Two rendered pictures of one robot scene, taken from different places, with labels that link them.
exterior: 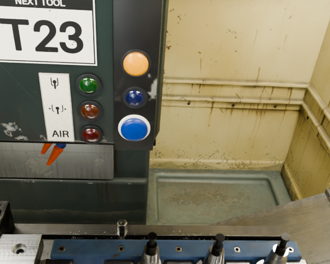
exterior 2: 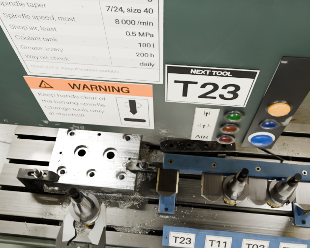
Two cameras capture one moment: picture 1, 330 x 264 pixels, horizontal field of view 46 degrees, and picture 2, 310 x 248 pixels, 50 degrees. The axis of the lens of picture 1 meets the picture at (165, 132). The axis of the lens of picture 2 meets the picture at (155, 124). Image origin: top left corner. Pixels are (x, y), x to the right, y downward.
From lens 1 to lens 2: 0.24 m
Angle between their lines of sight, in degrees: 26
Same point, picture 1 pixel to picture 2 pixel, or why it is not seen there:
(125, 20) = (280, 85)
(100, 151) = not seen: hidden behind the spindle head
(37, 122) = (186, 130)
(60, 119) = (204, 130)
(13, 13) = (187, 77)
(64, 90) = (212, 117)
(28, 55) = (190, 99)
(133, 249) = (224, 166)
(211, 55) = not seen: outside the picture
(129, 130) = (258, 142)
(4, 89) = (166, 114)
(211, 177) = not seen: hidden behind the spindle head
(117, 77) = (259, 113)
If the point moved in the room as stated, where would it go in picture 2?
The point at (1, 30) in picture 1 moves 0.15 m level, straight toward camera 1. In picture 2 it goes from (174, 86) to (217, 212)
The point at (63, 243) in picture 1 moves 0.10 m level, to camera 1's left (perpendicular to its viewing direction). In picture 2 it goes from (171, 157) to (133, 151)
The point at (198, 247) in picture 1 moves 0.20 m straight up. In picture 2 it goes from (274, 169) to (304, 129)
